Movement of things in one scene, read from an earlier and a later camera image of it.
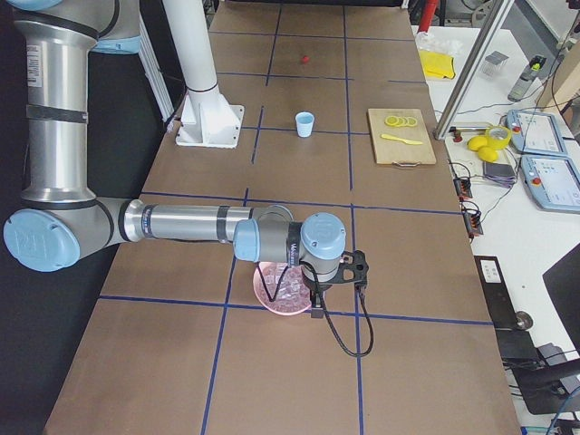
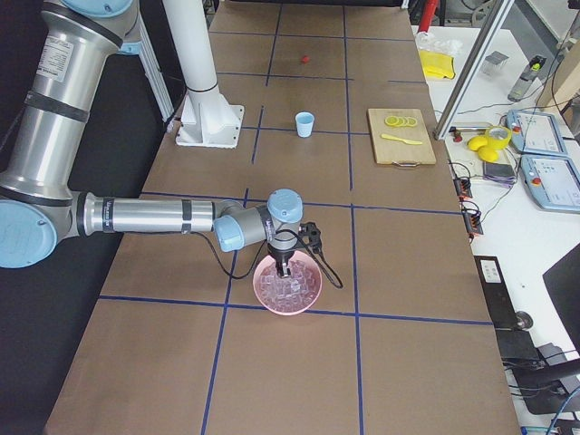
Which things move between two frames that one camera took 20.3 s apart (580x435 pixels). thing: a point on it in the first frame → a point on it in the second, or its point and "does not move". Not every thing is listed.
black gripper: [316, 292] → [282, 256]
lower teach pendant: [553, 181] does not move
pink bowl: [293, 295] does not move
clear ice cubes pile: [294, 290] does not move
